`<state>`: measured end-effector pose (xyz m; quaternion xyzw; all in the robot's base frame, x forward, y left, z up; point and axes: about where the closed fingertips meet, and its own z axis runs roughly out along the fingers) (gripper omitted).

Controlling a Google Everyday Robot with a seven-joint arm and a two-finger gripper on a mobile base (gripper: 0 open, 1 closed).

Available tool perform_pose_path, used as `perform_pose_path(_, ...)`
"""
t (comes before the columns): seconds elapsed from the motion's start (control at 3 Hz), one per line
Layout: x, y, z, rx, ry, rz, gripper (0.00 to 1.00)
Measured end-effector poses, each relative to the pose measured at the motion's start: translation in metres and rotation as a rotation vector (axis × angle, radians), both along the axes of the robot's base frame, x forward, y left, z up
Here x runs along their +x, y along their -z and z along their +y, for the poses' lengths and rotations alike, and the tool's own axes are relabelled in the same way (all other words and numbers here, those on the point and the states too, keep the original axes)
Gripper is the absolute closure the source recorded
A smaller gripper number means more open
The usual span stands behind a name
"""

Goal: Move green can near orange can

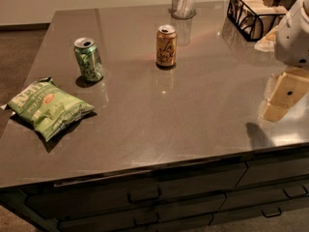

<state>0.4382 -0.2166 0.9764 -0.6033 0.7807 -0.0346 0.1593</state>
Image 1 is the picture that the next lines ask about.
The drawer handle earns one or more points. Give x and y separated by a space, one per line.
146 219
272 212
296 192
141 195

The green soda can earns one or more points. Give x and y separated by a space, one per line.
88 59

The upper left drawer handle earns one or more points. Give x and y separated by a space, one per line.
141 195

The dark drawer cabinet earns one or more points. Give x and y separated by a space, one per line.
192 195

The upper right drawer handle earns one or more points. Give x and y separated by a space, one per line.
296 192

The black wire napkin holder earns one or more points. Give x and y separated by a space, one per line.
255 18

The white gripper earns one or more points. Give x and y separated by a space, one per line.
294 38

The lower right drawer handle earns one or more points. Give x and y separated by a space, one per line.
272 212

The green potato chip bag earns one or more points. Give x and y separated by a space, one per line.
47 108

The lower left drawer handle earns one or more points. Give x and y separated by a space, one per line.
146 219

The orange soda can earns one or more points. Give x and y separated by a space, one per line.
166 45

